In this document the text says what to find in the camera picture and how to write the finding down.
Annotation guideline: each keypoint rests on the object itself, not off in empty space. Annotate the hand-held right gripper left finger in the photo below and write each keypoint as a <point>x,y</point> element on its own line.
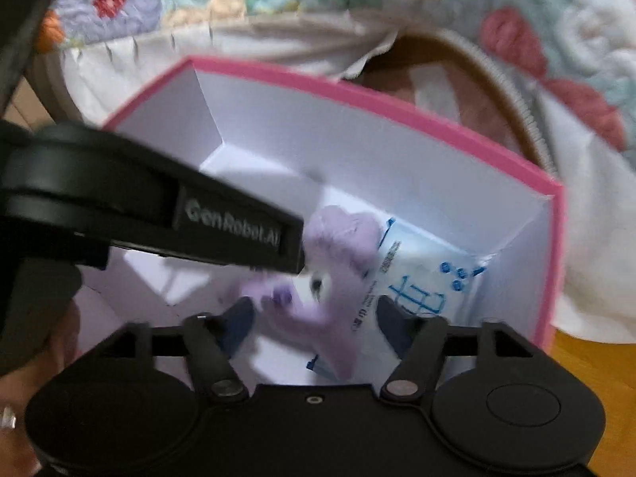
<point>237,325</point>

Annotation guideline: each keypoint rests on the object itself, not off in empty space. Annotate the pink cardboard box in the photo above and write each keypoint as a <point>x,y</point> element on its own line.
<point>397,159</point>

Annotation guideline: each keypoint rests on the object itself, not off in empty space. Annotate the purple plush toy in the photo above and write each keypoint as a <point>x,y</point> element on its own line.
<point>338,243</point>

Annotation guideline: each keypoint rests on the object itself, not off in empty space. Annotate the person's left hand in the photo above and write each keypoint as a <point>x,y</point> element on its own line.
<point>20,397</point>

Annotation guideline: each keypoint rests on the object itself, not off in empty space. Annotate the brown zipper bag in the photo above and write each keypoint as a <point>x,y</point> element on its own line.
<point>472,89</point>

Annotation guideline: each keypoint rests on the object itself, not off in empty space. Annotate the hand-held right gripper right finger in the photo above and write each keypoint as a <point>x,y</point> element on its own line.
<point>393,328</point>

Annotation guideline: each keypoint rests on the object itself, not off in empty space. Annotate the white blue wet wipes packet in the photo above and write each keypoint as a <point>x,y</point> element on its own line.
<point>422,273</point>

